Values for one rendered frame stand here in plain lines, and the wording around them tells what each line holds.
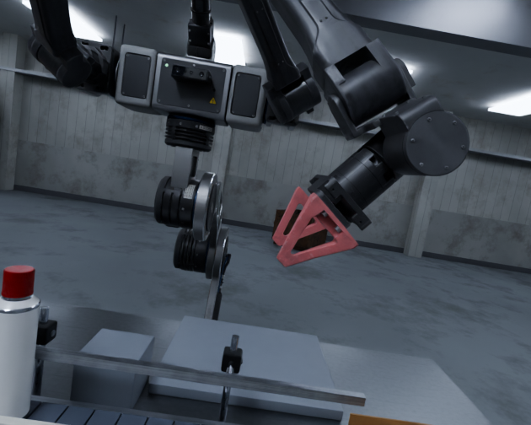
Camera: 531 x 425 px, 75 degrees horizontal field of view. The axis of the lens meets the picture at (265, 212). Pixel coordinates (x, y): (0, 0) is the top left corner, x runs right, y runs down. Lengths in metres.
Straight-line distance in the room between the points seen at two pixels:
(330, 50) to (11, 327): 0.50
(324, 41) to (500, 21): 3.73
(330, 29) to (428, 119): 0.16
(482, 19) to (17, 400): 4.01
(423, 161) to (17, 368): 0.53
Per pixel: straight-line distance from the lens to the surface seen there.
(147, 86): 1.02
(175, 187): 0.98
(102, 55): 1.03
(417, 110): 0.34
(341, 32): 0.44
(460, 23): 3.95
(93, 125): 8.55
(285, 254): 0.36
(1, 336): 0.56
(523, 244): 9.87
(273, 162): 7.69
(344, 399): 0.58
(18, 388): 0.59
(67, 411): 0.63
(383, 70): 0.41
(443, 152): 0.35
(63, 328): 0.96
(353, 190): 0.39
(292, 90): 0.79
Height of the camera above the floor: 1.26
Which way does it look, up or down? 6 degrees down
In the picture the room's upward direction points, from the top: 10 degrees clockwise
